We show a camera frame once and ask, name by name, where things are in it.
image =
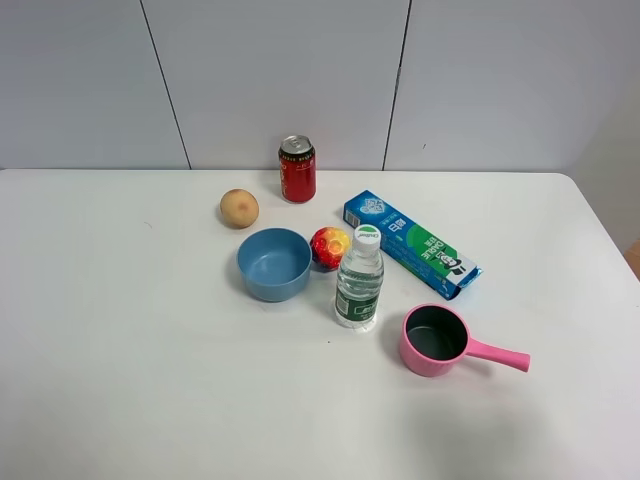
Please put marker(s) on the blue bowl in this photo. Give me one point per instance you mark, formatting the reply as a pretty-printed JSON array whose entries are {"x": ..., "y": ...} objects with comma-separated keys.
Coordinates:
[{"x": 274, "y": 264}]

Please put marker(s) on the pink saucepan with handle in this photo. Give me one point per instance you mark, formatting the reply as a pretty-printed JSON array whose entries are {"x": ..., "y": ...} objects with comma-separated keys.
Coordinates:
[{"x": 435, "y": 338}]

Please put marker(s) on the red soda can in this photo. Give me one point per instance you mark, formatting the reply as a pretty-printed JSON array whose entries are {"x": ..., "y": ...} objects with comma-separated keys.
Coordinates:
[{"x": 297, "y": 168}]

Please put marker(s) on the red yellow ball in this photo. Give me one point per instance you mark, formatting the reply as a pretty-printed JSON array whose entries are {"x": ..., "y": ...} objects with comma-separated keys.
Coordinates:
[{"x": 328, "y": 246}]

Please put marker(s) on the blue green toothpaste box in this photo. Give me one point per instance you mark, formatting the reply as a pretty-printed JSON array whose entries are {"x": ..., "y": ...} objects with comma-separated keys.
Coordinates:
[{"x": 437, "y": 264}]

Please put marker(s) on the clear water bottle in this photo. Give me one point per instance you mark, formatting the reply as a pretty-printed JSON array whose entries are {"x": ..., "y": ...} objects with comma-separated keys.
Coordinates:
[{"x": 359, "y": 280}]

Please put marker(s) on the yellow peach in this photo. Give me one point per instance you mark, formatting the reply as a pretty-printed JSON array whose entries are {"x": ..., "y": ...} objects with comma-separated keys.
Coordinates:
[{"x": 239, "y": 208}]

